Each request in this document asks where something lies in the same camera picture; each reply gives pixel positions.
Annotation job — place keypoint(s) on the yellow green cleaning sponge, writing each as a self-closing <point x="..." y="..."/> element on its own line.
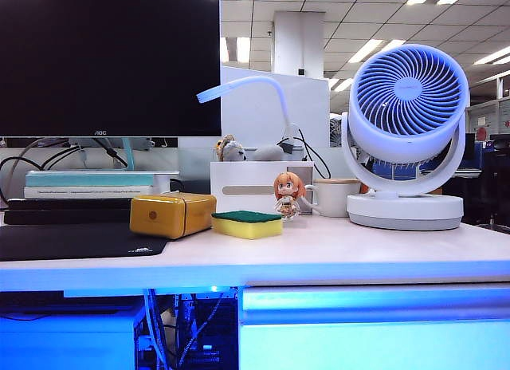
<point x="247" y="226"/>

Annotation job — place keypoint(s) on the white desk drawer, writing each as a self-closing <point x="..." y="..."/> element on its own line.
<point x="374" y="338"/>

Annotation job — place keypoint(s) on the white tissue box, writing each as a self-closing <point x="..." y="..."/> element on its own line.
<point x="247" y="174"/>

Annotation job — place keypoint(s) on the orange-haired anime figure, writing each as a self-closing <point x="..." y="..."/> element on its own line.
<point x="287" y="190"/>

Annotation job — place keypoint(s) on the beige grey plush toy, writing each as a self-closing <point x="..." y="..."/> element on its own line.
<point x="231" y="150"/>

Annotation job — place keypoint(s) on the white partition panel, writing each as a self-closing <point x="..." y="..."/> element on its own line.
<point x="247" y="123"/>

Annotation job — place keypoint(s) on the wooden mug lid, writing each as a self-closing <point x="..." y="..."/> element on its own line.
<point x="336" y="181"/>

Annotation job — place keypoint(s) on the white mug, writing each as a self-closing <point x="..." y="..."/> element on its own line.
<point x="334" y="200"/>

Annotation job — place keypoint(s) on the small white background fan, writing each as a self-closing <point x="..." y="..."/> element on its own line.
<point x="336" y="131"/>

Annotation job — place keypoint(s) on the white gooseneck desk lamp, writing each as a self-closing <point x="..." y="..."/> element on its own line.
<point x="217" y="93"/>

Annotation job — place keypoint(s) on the yellow tin box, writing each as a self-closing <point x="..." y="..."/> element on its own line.
<point x="159" y="216"/>

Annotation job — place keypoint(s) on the white square pillar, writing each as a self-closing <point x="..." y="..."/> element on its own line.
<point x="299" y="43"/>

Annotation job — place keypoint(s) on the white desk fan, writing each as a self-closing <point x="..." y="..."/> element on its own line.
<point x="406" y="214"/>

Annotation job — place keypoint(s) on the white book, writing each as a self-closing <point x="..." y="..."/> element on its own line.
<point x="99" y="191"/>

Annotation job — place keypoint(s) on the black computer tower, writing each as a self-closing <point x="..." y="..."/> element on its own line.
<point x="223" y="338"/>

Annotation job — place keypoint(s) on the teal book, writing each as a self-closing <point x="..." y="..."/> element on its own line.
<point x="79" y="179"/>

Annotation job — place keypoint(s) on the black AOC monitor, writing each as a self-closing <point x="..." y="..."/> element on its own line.
<point x="107" y="67"/>

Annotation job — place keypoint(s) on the black mouse pad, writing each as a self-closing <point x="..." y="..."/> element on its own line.
<point x="71" y="240"/>

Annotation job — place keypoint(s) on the black flat box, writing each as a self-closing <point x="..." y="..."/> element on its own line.
<point x="60" y="217"/>
<point x="60" y="204"/>

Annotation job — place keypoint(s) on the red round sign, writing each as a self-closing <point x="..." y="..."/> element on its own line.
<point x="482" y="132"/>

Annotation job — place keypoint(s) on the white pedestal cabinet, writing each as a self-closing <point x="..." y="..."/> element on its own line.
<point x="67" y="342"/>

